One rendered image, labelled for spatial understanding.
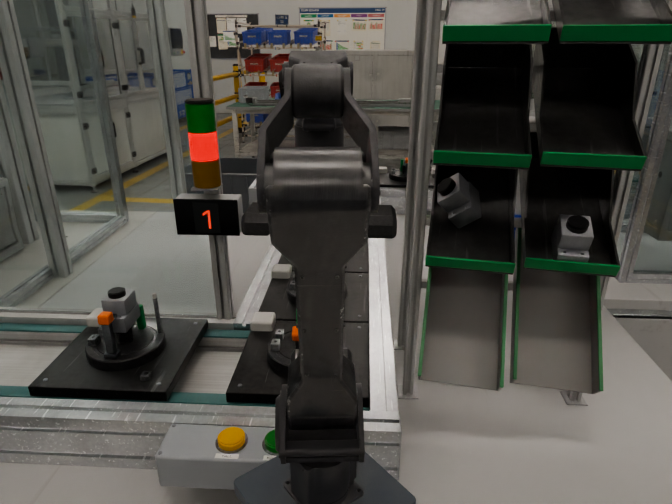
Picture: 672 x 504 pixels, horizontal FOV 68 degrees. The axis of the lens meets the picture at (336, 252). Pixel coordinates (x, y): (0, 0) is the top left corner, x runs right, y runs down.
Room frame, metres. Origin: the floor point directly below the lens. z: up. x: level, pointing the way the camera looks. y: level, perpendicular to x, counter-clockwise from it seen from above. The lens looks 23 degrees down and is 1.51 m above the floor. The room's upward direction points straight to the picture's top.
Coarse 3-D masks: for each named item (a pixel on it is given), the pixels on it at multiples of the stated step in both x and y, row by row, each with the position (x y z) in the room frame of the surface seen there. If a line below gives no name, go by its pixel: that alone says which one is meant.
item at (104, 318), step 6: (102, 312) 0.76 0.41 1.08; (108, 312) 0.76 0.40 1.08; (102, 318) 0.75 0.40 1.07; (108, 318) 0.75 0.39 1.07; (114, 318) 0.77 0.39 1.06; (102, 324) 0.75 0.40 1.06; (108, 324) 0.75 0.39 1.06; (102, 330) 0.75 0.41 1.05; (108, 330) 0.75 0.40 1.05; (108, 336) 0.75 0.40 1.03; (108, 342) 0.75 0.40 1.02; (114, 342) 0.76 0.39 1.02; (108, 348) 0.75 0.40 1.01; (114, 348) 0.75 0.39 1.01
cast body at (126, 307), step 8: (112, 288) 0.82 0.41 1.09; (120, 288) 0.82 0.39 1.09; (112, 296) 0.79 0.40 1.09; (120, 296) 0.80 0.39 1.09; (128, 296) 0.81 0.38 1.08; (104, 304) 0.79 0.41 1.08; (112, 304) 0.79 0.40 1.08; (120, 304) 0.79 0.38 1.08; (128, 304) 0.80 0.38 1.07; (136, 304) 0.83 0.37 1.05; (112, 312) 0.79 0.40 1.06; (120, 312) 0.79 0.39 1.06; (128, 312) 0.80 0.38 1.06; (136, 312) 0.82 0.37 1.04; (120, 320) 0.78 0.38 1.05; (128, 320) 0.79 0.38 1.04; (136, 320) 0.82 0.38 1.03; (120, 328) 0.78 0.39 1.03; (128, 328) 0.79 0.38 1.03
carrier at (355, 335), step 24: (264, 312) 0.91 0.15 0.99; (264, 336) 0.85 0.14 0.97; (288, 336) 0.82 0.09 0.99; (360, 336) 0.85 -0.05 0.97; (240, 360) 0.77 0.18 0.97; (264, 360) 0.77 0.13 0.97; (288, 360) 0.75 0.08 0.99; (360, 360) 0.77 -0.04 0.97; (240, 384) 0.70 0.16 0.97; (264, 384) 0.70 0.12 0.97
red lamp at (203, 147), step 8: (192, 136) 0.90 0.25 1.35; (200, 136) 0.89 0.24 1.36; (208, 136) 0.90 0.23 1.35; (216, 136) 0.92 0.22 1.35; (192, 144) 0.90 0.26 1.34; (200, 144) 0.89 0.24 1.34; (208, 144) 0.90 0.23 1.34; (216, 144) 0.91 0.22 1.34; (192, 152) 0.90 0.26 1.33; (200, 152) 0.89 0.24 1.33; (208, 152) 0.90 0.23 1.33; (216, 152) 0.91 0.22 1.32; (200, 160) 0.89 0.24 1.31; (208, 160) 0.90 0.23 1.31
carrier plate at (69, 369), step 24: (168, 336) 0.85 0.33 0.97; (192, 336) 0.85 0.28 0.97; (72, 360) 0.77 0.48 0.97; (168, 360) 0.77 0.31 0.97; (48, 384) 0.70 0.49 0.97; (72, 384) 0.70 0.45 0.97; (96, 384) 0.70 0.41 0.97; (120, 384) 0.70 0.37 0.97; (144, 384) 0.70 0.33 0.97; (168, 384) 0.70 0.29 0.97
